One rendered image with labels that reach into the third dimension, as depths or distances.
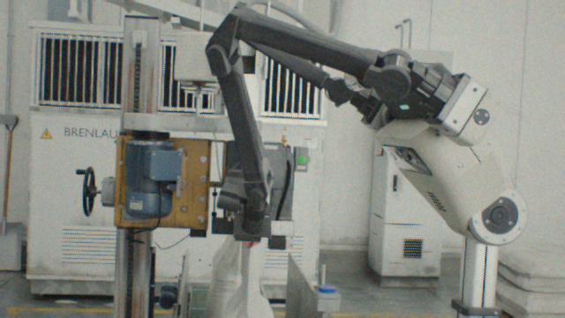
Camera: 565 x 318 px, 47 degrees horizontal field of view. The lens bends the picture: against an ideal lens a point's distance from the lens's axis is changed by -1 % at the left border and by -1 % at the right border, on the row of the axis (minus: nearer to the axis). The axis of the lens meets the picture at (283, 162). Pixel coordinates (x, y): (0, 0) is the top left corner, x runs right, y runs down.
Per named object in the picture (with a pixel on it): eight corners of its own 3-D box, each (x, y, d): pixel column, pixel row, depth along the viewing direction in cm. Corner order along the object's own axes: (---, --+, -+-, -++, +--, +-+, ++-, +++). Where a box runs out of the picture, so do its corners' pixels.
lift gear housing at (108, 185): (115, 208, 229) (116, 177, 228) (98, 208, 228) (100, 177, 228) (118, 205, 239) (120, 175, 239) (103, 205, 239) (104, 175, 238)
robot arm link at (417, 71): (431, 82, 136) (432, 71, 140) (391, 55, 134) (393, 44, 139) (403, 112, 141) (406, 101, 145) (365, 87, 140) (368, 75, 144)
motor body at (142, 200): (170, 220, 207) (173, 141, 206) (122, 219, 205) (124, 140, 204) (173, 214, 222) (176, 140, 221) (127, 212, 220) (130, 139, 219)
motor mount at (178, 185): (184, 199, 207) (186, 147, 207) (163, 198, 207) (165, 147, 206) (187, 190, 236) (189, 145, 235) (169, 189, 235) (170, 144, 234)
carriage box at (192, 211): (208, 230, 228) (212, 140, 226) (109, 226, 224) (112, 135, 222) (207, 219, 253) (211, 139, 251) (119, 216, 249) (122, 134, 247)
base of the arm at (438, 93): (456, 79, 145) (427, 124, 145) (427, 58, 144) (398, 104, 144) (471, 76, 136) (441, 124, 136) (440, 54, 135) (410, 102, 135)
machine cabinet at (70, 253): (320, 307, 512) (335, 39, 501) (19, 302, 485) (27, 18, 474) (300, 274, 627) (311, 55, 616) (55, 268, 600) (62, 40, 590)
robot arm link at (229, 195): (263, 193, 160) (271, 173, 167) (218, 180, 161) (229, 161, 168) (255, 229, 167) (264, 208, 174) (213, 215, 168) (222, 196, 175)
